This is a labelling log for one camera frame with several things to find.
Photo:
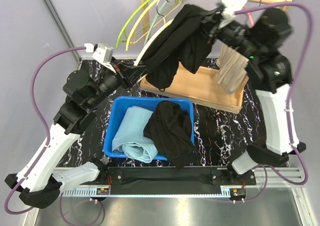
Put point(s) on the wooden clothes rack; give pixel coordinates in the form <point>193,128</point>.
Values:
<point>201,88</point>

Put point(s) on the black trousers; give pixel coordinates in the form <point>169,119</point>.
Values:
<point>170,129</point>
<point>186,40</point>

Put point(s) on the pink plastic hanger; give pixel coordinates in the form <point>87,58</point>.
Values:
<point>249,19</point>

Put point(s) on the beige trousers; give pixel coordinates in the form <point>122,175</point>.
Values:
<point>231,71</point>

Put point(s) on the blue plastic bin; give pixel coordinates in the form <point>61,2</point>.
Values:
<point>119,108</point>

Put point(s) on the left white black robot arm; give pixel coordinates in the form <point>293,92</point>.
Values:
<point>37,184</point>

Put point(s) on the cream plastic hanger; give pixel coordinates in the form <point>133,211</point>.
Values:
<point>149,39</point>

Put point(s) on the green plastic hanger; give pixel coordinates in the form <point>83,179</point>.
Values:
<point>140,14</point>

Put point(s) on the light blue trousers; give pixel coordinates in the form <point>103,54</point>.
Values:
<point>130,138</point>

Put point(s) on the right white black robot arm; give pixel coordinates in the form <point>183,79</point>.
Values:
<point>271,78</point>

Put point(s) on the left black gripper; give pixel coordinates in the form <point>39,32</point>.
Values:
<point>130,74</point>

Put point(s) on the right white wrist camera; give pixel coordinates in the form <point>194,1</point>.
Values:
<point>229,7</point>

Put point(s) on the aluminium rail frame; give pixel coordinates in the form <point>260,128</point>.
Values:
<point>265,178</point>

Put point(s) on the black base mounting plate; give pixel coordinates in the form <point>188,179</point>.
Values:
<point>209,181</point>

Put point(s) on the mint green hanger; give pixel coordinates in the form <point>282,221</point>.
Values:
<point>163,9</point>

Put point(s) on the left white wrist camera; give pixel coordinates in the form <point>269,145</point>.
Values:
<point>102,53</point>

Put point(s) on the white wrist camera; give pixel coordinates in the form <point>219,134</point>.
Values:
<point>229,7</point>
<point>102,53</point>

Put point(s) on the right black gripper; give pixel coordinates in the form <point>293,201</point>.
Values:
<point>215,31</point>

